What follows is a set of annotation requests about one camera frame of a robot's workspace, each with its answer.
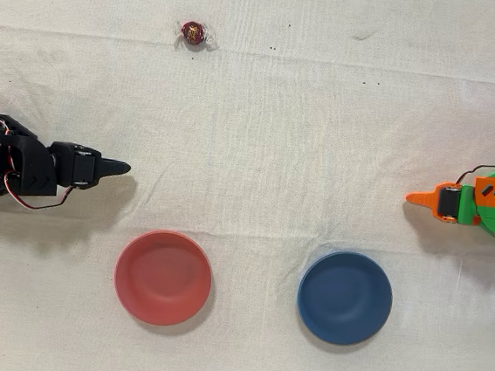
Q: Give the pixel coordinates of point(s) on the pink bowl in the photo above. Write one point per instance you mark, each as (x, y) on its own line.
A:
(161, 278)

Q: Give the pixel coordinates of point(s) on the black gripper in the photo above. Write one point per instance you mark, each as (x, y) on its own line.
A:
(86, 167)

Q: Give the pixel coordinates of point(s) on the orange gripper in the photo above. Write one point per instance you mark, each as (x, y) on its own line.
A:
(448, 202)

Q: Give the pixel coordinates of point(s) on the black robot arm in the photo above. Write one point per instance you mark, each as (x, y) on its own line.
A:
(30, 164)

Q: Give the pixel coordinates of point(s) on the white table cloth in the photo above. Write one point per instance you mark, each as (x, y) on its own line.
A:
(251, 151)

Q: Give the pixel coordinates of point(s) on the blue bowl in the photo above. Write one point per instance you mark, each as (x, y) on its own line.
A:
(344, 298)

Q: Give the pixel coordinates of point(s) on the red candy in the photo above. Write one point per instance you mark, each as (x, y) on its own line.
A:
(193, 33)

